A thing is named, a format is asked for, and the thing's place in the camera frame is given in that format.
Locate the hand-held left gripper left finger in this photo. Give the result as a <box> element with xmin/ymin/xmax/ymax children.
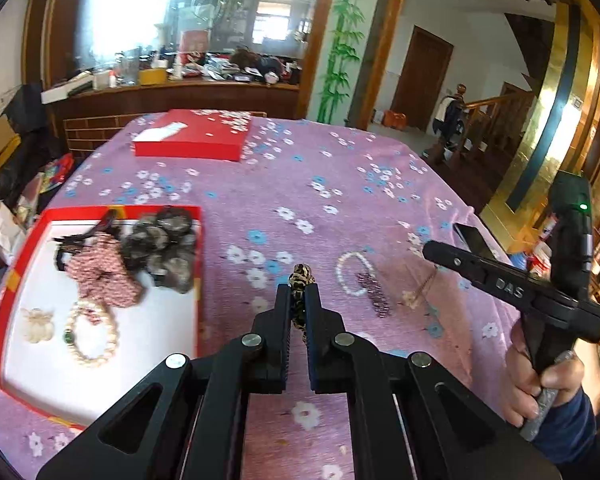
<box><xmin>35</xmin><ymin>284</ymin><xmax>293</xmax><ymax>480</ymax></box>

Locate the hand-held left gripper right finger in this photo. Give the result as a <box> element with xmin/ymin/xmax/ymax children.
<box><xmin>302</xmin><ymin>282</ymin><xmax>563</xmax><ymax>480</ymax></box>

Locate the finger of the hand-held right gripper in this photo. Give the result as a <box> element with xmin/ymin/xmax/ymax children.
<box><xmin>422</xmin><ymin>240</ymin><xmax>600</xmax><ymax>332</ymax></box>

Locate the leopard print hair tie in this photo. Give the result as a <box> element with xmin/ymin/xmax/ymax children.
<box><xmin>289</xmin><ymin>262</ymin><xmax>313</xmax><ymax>346</ymax></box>

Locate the plaid red scrunchie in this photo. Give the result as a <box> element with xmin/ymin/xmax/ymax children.
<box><xmin>64</xmin><ymin>234</ymin><xmax>145</xmax><ymax>308</ymax></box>

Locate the cream pearl bracelet green bead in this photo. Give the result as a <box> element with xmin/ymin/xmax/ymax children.
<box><xmin>65</xmin><ymin>299</ymin><xmax>119</xmax><ymax>368</ymax></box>

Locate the transparent hair claw clip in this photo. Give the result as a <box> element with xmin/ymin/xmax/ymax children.
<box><xmin>21</xmin><ymin>307</ymin><xmax>55</xmax><ymax>345</ymax></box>

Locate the red box with white lining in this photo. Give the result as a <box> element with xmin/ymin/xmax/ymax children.
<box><xmin>0</xmin><ymin>204</ymin><xmax>203</xmax><ymax>431</ymax></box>

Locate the person's right forearm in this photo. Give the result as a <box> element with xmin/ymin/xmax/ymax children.
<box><xmin>527</xmin><ymin>390</ymin><xmax>600</xmax><ymax>468</ymax></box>

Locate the person's right hand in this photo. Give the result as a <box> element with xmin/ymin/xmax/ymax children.
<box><xmin>504</xmin><ymin>335</ymin><xmax>587</xmax><ymax>428</ymax></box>

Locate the black smartphone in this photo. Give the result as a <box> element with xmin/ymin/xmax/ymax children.
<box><xmin>452</xmin><ymin>222</ymin><xmax>503</xmax><ymax>261</ymax></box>

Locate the purple beaded hair clip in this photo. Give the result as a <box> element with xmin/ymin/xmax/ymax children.
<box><xmin>356</xmin><ymin>272</ymin><xmax>392</xmax><ymax>318</ymax></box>

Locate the gold pillar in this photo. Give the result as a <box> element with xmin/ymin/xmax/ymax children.
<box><xmin>480</xmin><ymin>0</ymin><xmax>600</xmax><ymax>241</ymax></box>

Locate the wooden staircase railing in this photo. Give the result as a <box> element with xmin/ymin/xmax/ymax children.
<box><xmin>425</xmin><ymin>82</ymin><xmax>536</xmax><ymax>171</ymax></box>

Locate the grey gauze flower hairpiece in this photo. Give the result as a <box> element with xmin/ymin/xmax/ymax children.
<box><xmin>121</xmin><ymin>206</ymin><xmax>199</xmax><ymax>295</ymax></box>

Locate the hanging dark jacket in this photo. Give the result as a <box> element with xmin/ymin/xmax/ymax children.
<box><xmin>432</xmin><ymin>95</ymin><xmax>466</xmax><ymax>138</ymax></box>

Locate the dark brown headband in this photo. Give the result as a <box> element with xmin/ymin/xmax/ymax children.
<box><xmin>87</xmin><ymin>209</ymin><xmax>118</xmax><ymax>236</ymax></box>

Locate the red box lid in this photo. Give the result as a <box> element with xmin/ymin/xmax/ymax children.
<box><xmin>132</xmin><ymin>108</ymin><xmax>255</xmax><ymax>162</ymax></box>

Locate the brown wooden door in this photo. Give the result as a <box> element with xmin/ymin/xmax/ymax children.
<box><xmin>387</xmin><ymin>27</ymin><xmax>453</xmax><ymax>131</ymax></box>

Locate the black butterfly hair clip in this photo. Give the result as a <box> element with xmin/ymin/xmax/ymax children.
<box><xmin>52</xmin><ymin>230</ymin><xmax>103</xmax><ymax>251</ymax></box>

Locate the wooden counter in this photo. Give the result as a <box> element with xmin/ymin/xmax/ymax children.
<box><xmin>40</xmin><ymin>77</ymin><xmax>301</xmax><ymax>141</ymax></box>

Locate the colourful toy box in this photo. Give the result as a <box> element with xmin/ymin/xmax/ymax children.
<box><xmin>35</xmin><ymin>155</ymin><xmax>76</xmax><ymax>191</ymax></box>

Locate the yellow box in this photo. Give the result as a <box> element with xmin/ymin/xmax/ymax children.
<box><xmin>138</xmin><ymin>67</ymin><xmax>170</xmax><ymax>86</ymax></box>

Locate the red gift bag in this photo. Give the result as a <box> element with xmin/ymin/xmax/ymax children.
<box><xmin>179</xmin><ymin>30</ymin><xmax>211</xmax><ymax>63</ymax></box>

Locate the white flat box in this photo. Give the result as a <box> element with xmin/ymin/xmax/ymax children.
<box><xmin>41</xmin><ymin>77</ymin><xmax>93</xmax><ymax>105</ymax></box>

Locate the large glass partition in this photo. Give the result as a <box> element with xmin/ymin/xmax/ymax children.
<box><xmin>42</xmin><ymin>0</ymin><xmax>331</xmax><ymax>86</ymax></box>

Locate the gold chain necklace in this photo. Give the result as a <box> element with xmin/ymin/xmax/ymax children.
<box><xmin>401</xmin><ymin>262</ymin><xmax>440</xmax><ymax>311</ymax></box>

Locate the white pearl bracelet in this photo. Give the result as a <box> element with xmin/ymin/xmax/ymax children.
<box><xmin>336</xmin><ymin>251</ymin><xmax>377</xmax><ymax>297</ymax></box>

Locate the green bamboo wall painting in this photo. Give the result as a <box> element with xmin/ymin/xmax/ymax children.
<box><xmin>320</xmin><ymin>0</ymin><xmax>376</xmax><ymax>111</ymax></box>

